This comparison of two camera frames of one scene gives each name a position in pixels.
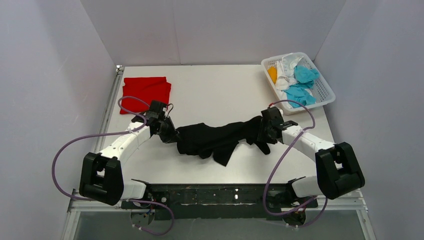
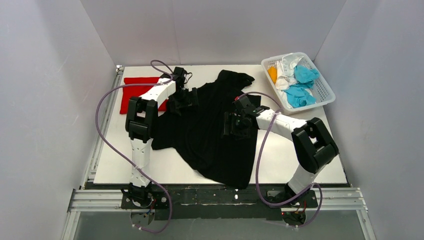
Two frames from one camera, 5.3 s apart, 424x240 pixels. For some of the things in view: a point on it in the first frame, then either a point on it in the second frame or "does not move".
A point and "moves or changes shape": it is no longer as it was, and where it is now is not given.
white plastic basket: (298, 83) does not move
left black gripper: (170, 133) to (183, 99)
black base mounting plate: (218, 201) does not move
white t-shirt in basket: (285, 79) does not move
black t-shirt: (218, 142) moves or changes shape
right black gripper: (262, 129) to (236, 123)
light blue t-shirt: (302, 92) does not move
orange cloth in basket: (272, 72) does not move
